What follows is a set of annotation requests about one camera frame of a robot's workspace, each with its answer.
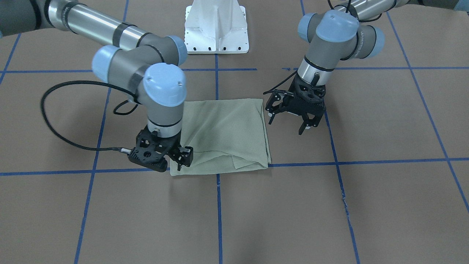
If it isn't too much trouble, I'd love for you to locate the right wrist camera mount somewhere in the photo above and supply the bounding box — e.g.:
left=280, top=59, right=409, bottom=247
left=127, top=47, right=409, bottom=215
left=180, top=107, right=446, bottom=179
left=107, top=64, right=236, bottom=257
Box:
left=128, top=127, right=173, bottom=172

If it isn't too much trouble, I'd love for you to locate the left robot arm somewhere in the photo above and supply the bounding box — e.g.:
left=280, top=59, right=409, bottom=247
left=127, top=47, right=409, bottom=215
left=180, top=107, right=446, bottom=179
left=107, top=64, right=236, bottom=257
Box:
left=265, top=0, right=468, bottom=134

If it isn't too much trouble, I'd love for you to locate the olive green long-sleeve shirt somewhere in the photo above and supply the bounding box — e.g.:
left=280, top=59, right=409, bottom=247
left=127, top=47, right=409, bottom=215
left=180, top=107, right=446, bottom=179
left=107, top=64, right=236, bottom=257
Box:
left=170, top=99, right=272, bottom=176

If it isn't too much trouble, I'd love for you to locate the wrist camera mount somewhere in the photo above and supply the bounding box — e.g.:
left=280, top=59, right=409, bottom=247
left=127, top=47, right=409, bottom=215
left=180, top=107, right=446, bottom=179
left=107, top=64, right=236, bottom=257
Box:
left=128, top=127, right=173, bottom=172
left=293, top=73, right=326, bottom=104

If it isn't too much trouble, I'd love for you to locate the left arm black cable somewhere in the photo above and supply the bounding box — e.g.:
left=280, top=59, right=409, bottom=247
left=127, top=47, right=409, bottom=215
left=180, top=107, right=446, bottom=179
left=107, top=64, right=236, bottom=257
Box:
left=263, top=70, right=299, bottom=96

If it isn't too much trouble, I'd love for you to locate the white camera pole with base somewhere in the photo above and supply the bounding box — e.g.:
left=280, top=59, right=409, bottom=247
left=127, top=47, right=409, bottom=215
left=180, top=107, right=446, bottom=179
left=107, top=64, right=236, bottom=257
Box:
left=184, top=0, right=250, bottom=55

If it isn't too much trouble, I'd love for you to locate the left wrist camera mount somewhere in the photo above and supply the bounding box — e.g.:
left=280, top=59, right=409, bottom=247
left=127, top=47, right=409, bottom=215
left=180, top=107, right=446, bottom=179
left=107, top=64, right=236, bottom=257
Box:
left=293, top=73, right=326, bottom=104

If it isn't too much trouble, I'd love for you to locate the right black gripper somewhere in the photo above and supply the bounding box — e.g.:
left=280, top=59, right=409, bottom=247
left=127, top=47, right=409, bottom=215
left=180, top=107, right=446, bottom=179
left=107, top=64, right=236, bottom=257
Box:
left=158, top=131, right=194, bottom=172

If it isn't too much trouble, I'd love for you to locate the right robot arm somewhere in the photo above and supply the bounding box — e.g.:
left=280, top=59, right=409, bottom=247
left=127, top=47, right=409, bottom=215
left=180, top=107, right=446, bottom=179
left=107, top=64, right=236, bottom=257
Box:
left=1, top=0, right=194, bottom=172

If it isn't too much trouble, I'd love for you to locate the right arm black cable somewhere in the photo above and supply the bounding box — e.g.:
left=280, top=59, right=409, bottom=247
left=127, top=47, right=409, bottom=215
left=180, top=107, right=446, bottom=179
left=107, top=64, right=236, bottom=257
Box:
left=40, top=81, right=140, bottom=153

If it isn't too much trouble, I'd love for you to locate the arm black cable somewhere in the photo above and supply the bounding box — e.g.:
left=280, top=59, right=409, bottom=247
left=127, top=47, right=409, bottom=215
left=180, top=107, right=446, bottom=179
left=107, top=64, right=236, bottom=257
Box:
left=263, top=70, right=299, bottom=96
left=40, top=81, right=140, bottom=153

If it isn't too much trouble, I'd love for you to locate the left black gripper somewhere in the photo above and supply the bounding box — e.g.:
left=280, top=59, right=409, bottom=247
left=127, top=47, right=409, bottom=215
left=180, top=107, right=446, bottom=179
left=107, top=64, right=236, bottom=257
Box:
left=265, top=79, right=326, bottom=135

